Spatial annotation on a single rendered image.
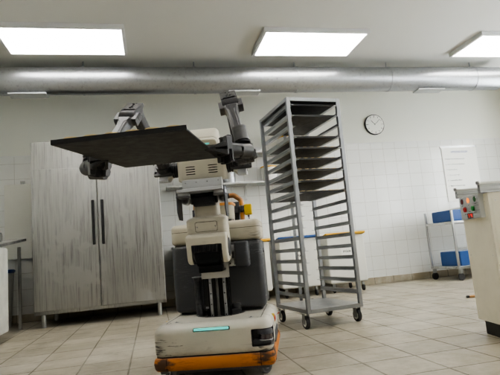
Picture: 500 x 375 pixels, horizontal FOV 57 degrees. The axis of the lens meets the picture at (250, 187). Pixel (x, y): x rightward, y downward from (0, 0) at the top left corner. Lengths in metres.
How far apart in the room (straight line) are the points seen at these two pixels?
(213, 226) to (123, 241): 3.00
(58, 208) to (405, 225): 4.84
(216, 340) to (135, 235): 3.12
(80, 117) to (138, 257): 2.25
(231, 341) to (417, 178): 5.55
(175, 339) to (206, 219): 0.64
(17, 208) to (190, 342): 4.38
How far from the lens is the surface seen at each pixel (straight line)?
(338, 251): 6.15
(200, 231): 2.53
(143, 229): 5.43
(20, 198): 6.54
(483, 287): 3.17
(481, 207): 3.00
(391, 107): 7.65
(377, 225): 7.14
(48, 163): 5.70
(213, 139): 2.50
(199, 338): 2.49
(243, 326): 2.45
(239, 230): 2.75
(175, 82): 5.70
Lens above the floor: 0.62
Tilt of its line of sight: 8 degrees up
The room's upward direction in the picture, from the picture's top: 5 degrees counter-clockwise
